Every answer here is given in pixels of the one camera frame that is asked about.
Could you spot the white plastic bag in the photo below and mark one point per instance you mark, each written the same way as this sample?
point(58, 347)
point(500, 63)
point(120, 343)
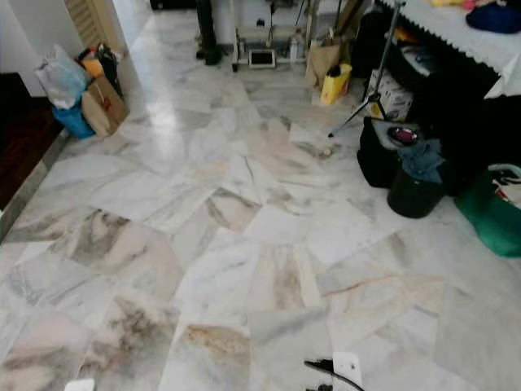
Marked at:
point(61, 80)

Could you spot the red bowl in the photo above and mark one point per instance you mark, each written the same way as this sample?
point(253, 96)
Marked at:
point(404, 134)

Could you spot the black pole stand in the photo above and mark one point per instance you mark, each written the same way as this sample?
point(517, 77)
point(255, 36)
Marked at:
point(207, 32)

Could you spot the dark blue cloth bundle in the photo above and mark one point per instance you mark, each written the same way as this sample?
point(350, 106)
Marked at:
point(493, 17)

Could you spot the louvered wooden door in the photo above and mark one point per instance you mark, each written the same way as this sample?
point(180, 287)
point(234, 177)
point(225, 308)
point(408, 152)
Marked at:
point(89, 19)

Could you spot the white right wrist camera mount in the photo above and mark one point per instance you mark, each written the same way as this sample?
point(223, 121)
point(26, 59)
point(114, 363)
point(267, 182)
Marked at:
point(348, 368)

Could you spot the green bag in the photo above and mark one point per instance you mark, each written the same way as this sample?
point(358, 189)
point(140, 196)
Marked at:
point(491, 218)

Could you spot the white cardboard box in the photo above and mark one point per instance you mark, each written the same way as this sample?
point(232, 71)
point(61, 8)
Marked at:
point(392, 96)

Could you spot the brown paper bag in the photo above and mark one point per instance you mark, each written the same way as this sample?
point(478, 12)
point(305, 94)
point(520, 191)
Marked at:
point(104, 107)
point(321, 60)

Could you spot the table with white cloth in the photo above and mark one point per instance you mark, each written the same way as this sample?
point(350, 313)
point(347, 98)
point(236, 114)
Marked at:
point(448, 37)

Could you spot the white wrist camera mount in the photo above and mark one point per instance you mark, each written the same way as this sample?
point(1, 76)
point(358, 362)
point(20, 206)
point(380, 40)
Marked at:
point(348, 368)
point(80, 385)

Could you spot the blue grey cloth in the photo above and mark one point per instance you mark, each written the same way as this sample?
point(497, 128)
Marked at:
point(423, 160)

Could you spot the orange and black bag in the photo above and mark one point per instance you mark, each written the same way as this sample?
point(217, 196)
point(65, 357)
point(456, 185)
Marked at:
point(102, 62)

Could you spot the blue bag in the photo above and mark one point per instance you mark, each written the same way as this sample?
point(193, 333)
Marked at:
point(72, 121)

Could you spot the black bucket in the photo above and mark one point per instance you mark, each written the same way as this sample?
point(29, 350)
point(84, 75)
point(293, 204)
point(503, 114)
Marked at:
point(413, 198)

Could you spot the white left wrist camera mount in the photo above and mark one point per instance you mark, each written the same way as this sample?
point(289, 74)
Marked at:
point(80, 385)

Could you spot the small round pale object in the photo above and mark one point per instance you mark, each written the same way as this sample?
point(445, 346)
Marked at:
point(328, 151)

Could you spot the yellow item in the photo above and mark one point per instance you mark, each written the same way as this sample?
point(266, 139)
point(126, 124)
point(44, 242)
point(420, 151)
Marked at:
point(448, 2)

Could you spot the white metal rack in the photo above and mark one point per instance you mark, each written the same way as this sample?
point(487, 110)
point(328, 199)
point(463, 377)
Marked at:
point(264, 34)

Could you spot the yellow bag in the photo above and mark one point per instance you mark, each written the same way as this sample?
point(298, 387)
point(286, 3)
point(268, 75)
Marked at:
point(335, 84)

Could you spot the dark wooden platform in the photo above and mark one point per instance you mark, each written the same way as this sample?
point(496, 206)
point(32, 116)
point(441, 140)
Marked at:
point(20, 134)

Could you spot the small white-framed screen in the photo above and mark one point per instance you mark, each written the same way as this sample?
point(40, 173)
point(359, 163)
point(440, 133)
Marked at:
point(262, 58)

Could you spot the grey tripod stand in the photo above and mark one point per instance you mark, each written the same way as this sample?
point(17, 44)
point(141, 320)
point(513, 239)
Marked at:
point(386, 57)

